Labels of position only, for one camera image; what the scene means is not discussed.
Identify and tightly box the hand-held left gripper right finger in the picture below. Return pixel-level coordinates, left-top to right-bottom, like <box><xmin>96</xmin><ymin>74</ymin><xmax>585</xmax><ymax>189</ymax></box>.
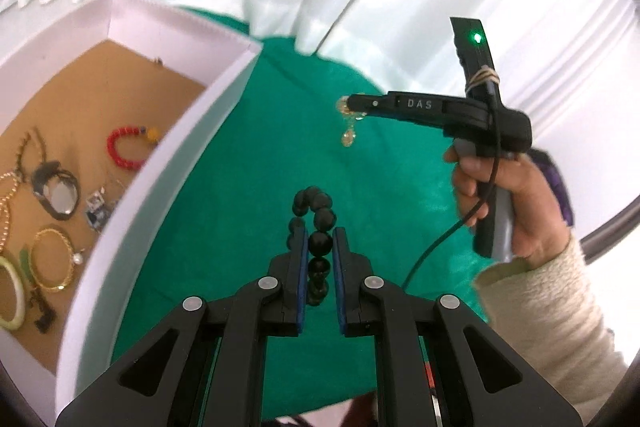
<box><xmin>332</xmin><ymin>227</ymin><xmax>583</xmax><ymax>427</ymax></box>

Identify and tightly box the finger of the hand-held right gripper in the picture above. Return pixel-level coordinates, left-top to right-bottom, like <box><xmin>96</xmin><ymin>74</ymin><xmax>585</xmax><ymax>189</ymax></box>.
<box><xmin>346</xmin><ymin>92</ymin><xmax>388</xmax><ymax>118</ymax></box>

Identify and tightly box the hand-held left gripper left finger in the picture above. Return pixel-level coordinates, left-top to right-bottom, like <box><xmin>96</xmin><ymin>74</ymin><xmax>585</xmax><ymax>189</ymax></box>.
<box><xmin>55</xmin><ymin>224</ymin><xmax>308</xmax><ymax>427</ymax></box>

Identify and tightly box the gold drop earring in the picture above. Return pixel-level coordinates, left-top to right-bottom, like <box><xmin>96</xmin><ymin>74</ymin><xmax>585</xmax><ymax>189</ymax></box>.
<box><xmin>336</xmin><ymin>96</ymin><xmax>368</xmax><ymax>148</ymax></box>

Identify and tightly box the black bead bracelet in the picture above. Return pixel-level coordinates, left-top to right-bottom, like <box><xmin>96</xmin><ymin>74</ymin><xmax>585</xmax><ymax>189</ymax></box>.
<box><xmin>286</xmin><ymin>187</ymin><xmax>337</xmax><ymax>308</ymax></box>

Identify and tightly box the white cardboard box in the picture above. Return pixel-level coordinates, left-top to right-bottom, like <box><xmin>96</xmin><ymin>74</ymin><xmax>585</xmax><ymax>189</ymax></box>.
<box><xmin>0</xmin><ymin>0</ymin><xmax>263</xmax><ymax>425</ymax></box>

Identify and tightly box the red bead bracelet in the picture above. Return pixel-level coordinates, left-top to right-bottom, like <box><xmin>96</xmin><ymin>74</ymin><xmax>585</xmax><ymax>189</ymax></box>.
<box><xmin>106</xmin><ymin>125</ymin><xmax>162</xmax><ymax>171</ymax></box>

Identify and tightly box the black silver pendant necklace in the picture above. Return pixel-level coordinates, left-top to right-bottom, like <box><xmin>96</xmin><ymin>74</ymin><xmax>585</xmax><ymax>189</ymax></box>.
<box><xmin>14</xmin><ymin>131</ymin><xmax>82</xmax><ymax>223</ymax></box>

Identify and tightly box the gold twisted bangle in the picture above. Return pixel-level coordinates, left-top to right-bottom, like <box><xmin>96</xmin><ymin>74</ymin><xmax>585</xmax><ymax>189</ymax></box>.
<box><xmin>28</xmin><ymin>228</ymin><xmax>77</xmax><ymax>293</ymax></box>

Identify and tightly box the gold bead necklace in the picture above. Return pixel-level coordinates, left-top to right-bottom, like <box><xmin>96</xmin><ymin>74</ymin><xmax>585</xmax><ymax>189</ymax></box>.
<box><xmin>0</xmin><ymin>171</ymin><xmax>25</xmax><ymax>254</ymax></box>

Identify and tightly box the person's right forearm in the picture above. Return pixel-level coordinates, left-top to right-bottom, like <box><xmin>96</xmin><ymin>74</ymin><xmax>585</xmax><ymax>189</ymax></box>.
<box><xmin>472</xmin><ymin>232</ymin><xmax>631</xmax><ymax>427</ymax></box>

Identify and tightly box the person's right hand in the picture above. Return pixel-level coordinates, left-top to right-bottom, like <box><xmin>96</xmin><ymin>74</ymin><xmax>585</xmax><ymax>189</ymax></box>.
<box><xmin>445</xmin><ymin>147</ymin><xmax>571</xmax><ymax>267</ymax></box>

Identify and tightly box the tan rubber band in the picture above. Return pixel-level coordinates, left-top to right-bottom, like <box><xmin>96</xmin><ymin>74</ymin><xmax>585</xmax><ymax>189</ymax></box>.
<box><xmin>466</xmin><ymin>66</ymin><xmax>500</xmax><ymax>84</ymax></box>

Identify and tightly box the purple cloth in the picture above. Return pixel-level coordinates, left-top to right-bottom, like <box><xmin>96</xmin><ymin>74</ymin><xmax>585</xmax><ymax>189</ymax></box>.
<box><xmin>529</xmin><ymin>148</ymin><xmax>575</xmax><ymax>228</ymax></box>

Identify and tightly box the green cloth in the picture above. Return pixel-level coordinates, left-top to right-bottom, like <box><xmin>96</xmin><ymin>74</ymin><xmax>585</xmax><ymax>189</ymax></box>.
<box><xmin>112</xmin><ymin>7</ymin><xmax>493</xmax><ymax>420</ymax></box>

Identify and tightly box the black hair clip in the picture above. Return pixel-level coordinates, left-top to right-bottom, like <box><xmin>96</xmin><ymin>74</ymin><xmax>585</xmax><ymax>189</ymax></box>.
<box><xmin>27</xmin><ymin>289</ymin><xmax>57</xmax><ymax>336</ymax></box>

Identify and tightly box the dark green strip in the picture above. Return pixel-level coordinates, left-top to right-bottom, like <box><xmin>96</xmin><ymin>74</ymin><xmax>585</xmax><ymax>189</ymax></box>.
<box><xmin>19</xmin><ymin>246</ymin><xmax>38</xmax><ymax>289</ymax></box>

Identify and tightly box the pale green bangle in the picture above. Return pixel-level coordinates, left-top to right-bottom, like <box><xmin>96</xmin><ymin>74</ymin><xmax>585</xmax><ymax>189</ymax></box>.
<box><xmin>0</xmin><ymin>255</ymin><xmax>27</xmax><ymax>333</ymax></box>

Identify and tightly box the black cable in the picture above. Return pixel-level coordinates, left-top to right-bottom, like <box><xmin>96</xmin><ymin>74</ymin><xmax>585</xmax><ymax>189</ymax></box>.
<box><xmin>400</xmin><ymin>82</ymin><xmax>502</xmax><ymax>290</ymax></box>

